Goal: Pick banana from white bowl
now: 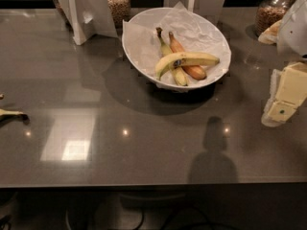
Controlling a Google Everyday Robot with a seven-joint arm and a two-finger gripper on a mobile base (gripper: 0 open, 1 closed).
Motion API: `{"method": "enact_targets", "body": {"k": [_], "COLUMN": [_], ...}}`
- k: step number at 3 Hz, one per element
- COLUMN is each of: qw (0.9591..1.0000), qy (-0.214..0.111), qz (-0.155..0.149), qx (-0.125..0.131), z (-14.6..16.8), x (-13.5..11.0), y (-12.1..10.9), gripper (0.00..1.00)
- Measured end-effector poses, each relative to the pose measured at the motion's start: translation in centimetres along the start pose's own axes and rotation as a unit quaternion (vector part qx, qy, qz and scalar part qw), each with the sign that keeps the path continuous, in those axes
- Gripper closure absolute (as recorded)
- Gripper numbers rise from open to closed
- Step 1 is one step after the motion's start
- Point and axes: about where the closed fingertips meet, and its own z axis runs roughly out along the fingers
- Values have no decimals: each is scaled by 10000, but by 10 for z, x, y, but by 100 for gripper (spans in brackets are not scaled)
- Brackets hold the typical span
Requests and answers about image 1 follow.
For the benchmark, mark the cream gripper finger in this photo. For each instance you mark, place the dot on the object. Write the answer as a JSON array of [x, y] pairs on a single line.
[[288, 91], [269, 36]]

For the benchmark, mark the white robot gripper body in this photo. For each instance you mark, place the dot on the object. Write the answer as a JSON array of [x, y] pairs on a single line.
[[294, 29]]

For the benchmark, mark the yellow banana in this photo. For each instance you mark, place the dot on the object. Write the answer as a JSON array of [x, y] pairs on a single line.
[[184, 59]]

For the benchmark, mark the orange-brown ripe banana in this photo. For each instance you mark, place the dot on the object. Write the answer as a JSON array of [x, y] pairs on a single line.
[[195, 71]]

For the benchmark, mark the white bowl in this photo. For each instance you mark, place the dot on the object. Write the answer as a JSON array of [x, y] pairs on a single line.
[[144, 68]]

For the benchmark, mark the yellow-green banana underneath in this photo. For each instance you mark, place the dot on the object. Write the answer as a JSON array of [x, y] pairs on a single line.
[[177, 73]]

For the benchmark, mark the right glass jar of nuts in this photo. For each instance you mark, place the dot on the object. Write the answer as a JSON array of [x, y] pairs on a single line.
[[269, 12]]

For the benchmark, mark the glass jar of nuts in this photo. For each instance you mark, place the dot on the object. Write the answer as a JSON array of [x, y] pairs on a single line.
[[120, 11], [269, 12]]

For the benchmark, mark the white crumpled paper liner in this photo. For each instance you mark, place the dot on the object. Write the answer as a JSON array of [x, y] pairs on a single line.
[[195, 32]]

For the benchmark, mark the left glass jar of nuts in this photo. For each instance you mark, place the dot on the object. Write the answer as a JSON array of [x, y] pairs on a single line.
[[120, 11]]

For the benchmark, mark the left white cardboard stand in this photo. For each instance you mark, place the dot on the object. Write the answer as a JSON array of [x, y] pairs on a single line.
[[88, 18]]

